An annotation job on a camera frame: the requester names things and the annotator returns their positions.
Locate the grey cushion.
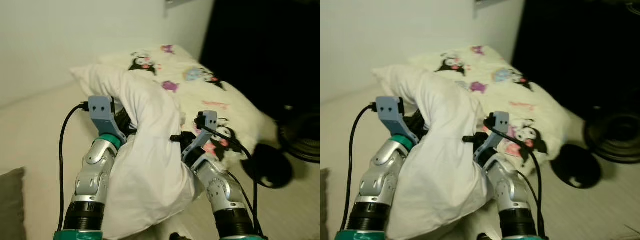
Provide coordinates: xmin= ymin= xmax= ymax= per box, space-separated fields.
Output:
xmin=320 ymin=167 xmax=331 ymax=240
xmin=0 ymin=167 xmax=27 ymax=240

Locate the cream cartoon print blanket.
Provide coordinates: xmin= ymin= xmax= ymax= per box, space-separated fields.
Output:
xmin=407 ymin=45 xmax=573 ymax=168
xmin=97 ymin=44 xmax=268 ymax=171

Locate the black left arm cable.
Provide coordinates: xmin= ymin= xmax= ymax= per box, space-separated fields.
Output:
xmin=57 ymin=102 xmax=91 ymax=232
xmin=340 ymin=103 xmax=379 ymax=232

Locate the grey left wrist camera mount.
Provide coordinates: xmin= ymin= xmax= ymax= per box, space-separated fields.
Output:
xmin=87 ymin=96 xmax=128 ymax=146
xmin=375 ymin=96 xmax=418 ymax=146

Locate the cream bed sheet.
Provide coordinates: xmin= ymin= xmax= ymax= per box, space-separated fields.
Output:
xmin=0 ymin=82 xmax=201 ymax=240
xmin=320 ymin=85 xmax=501 ymax=240

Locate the white pillow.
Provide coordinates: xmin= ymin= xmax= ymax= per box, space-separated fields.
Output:
xmin=372 ymin=64 xmax=493 ymax=240
xmin=70 ymin=64 xmax=201 ymax=240

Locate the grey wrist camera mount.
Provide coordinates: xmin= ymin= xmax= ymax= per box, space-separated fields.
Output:
xmin=87 ymin=96 xmax=128 ymax=146
xmin=182 ymin=110 xmax=219 ymax=166
xmin=474 ymin=111 xmax=511 ymax=166
xmin=375 ymin=96 xmax=418 ymax=146

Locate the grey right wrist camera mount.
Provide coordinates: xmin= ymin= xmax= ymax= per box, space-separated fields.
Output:
xmin=474 ymin=111 xmax=511 ymax=166
xmin=182 ymin=110 xmax=219 ymax=166

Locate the black floor fan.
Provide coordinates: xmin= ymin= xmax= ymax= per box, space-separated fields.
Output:
xmin=582 ymin=102 xmax=640 ymax=165
xmin=277 ymin=105 xmax=321 ymax=163

